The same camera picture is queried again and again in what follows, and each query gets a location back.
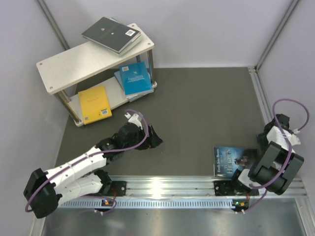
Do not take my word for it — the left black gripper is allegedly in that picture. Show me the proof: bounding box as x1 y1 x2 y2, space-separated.
123 124 162 151

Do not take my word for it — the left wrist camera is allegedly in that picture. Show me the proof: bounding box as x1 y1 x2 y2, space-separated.
125 112 142 127

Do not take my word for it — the purple cable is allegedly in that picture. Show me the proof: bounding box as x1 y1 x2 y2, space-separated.
24 109 150 214
242 98 310 214

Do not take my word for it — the blue paperback book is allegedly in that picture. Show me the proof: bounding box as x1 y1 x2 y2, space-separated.
120 61 154 98

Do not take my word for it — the dark blue castle book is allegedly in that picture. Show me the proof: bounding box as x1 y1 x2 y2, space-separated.
213 147 258 178

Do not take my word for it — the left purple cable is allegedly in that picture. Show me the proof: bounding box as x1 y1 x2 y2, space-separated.
24 109 150 214

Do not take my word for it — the yellow book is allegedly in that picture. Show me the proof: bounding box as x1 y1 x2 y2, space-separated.
78 85 112 125

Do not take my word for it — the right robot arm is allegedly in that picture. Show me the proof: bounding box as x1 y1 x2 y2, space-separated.
229 114 304 195

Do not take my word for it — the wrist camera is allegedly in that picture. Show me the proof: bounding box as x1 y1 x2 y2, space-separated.
125 112 142 127
290 129 301 146

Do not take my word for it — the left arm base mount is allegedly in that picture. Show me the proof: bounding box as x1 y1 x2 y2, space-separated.
104 181 127 197

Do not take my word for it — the white two-tier shelf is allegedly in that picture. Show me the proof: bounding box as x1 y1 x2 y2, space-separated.
36 32 157 127

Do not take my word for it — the slotted cable duct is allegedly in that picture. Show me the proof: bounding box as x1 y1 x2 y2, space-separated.
60 198 235 209

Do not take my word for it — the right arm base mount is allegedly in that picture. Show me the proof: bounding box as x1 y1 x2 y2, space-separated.
214 179 259 197

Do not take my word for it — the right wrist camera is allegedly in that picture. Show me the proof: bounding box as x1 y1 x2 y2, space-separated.
290 129 301 146

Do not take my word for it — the black shiny book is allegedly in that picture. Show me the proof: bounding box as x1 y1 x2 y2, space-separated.
81 17 141 54

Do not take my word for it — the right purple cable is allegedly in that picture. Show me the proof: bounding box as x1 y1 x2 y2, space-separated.
242 98 310 214

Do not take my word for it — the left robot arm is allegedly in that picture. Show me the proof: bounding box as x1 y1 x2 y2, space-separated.
23 122 163 219

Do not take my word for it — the light blue cat book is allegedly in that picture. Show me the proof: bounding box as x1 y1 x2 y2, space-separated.
114 71 154 102

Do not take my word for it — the aluminium frame profile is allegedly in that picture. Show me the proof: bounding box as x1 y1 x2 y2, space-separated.
35 0 70 50

